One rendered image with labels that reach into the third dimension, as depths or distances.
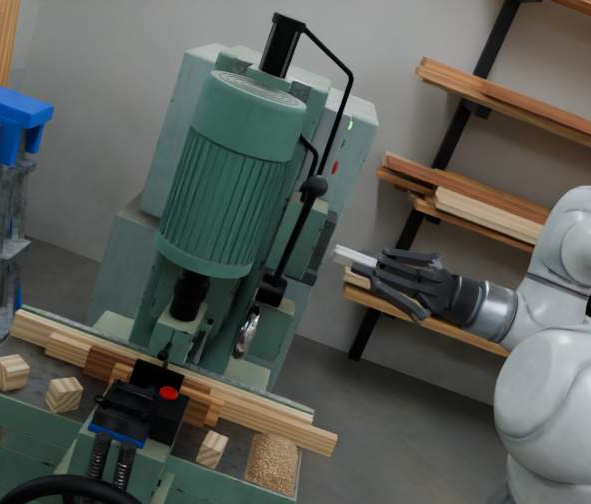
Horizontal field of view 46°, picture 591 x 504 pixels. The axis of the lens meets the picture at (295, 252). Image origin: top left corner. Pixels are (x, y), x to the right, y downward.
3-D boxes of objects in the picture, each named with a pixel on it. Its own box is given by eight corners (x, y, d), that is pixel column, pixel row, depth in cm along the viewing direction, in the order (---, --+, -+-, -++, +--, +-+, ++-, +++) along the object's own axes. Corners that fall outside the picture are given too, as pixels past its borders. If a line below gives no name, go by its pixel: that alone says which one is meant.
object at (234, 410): (44, 354, 131) (48, 336, 130) (48, 349, 133) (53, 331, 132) (329, 457, 134) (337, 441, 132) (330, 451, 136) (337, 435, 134)
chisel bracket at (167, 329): (143, 361, 126) (156, 321, 123) (163, 327, 139) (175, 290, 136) (182, 375, 126) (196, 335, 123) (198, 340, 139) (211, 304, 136)
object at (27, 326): (9, 335, 133) (14, 312, 131) (14, 330, 135) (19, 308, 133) (303, 441, 135) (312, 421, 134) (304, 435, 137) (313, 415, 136)
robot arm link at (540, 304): (482, 339, 118) (512, 267, 117) (566, 371, 119) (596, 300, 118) (501, 355, 108) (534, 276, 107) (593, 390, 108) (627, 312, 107)
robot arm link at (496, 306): (494, 303, 119) (462, 291, 119) (520, 281, 111) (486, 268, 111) (486, 351, 114) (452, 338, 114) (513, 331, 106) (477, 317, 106)
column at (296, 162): (116, 368, 153) (216, 48, 129) (145, 325, 174) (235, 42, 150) (212, 403, 154) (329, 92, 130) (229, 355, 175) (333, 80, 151)
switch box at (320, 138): (296, 178, 145) (324, 106, 140) (300, 168, 154) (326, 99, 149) (324, 189, 145) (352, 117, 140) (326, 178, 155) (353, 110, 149)
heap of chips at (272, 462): (243, 479, 119) (250, 462, 118) (254, 432, 132) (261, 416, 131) (292, 497, 120) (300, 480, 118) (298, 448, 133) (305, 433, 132)
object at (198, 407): (119, 399, 127) (127, 375, 125) (122, 394, 129) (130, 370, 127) (201, 429, 128) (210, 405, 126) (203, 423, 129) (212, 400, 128)
